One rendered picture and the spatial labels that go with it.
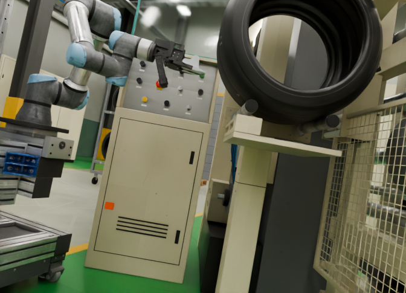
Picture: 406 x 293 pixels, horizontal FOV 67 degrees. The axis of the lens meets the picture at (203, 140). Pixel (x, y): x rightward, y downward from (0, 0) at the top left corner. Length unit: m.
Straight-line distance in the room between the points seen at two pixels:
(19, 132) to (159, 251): 0.93
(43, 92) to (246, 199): 1.04
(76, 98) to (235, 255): 1.04
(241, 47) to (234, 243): 0.84
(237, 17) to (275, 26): 0.46
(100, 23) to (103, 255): 1.20
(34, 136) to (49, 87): 0.24
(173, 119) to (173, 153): 0.19
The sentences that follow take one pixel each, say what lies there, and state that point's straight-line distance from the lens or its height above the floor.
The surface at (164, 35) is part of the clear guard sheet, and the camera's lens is 1.91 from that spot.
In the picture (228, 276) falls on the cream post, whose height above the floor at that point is 0.21.
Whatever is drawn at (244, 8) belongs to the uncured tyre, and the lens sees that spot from 1.13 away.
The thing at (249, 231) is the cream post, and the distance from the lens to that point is 1.45.
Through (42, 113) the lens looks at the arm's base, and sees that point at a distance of 1.58.
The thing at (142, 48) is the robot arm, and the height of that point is 1.05.
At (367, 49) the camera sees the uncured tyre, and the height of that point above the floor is 1.16.
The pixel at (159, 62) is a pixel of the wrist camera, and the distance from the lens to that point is 1.17.
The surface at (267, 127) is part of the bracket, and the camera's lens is 1.41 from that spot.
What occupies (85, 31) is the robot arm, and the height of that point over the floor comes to 1.07.
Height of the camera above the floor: 0.69
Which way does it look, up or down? 3 degrees up
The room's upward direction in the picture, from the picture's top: 10 degrees clockwise
